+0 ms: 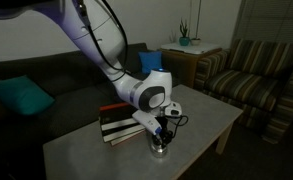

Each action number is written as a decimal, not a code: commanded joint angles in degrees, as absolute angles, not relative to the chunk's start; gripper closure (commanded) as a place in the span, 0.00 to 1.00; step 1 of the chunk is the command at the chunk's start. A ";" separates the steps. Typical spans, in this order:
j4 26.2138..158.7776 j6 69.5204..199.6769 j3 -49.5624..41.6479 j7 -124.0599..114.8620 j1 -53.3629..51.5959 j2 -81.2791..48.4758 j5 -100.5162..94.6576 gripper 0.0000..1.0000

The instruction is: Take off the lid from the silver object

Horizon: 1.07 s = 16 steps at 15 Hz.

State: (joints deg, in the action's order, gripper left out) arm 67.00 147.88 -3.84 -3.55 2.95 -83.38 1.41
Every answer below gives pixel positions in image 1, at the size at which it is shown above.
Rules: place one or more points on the teal cushion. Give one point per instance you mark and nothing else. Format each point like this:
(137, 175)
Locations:
(19, 95)

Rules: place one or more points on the window blinds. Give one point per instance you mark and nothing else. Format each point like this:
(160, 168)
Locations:
(272, 20)

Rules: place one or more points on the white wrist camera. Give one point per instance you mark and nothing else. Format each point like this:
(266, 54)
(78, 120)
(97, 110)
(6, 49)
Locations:
(174, 109)

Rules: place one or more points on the wooden side table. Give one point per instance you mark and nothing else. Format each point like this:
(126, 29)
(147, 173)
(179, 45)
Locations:
(182, 66)

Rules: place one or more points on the black book orange spine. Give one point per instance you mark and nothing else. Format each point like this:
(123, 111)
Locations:
(114, 115)

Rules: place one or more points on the white flat board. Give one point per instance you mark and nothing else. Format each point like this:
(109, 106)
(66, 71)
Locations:
(192, 48)

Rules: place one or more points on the blue square cushion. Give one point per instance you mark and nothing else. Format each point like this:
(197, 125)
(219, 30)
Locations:
(150, 61)

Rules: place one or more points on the striped armchair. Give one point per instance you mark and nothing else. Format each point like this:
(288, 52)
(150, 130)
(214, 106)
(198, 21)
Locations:
(252, 83)

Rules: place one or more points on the dark grey fabric sofa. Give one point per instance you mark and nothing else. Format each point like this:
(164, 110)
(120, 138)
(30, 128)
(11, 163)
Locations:
(72, 100)

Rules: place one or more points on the clear glass cup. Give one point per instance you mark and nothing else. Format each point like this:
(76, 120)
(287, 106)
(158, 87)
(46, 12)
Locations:
(159, 151)

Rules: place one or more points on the teal potted plant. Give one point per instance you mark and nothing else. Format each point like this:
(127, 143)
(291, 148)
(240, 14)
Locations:
(184, 40)

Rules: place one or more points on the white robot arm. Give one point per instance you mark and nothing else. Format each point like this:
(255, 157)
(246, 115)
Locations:
(86, 30)

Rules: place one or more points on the small white potted plant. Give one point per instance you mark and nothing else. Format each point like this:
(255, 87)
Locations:
(195, 41)

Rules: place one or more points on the black hardcover book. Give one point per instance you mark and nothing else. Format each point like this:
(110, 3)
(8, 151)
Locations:
(122, 131)

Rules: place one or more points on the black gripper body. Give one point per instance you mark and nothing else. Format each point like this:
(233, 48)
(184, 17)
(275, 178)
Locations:
(165, 125)

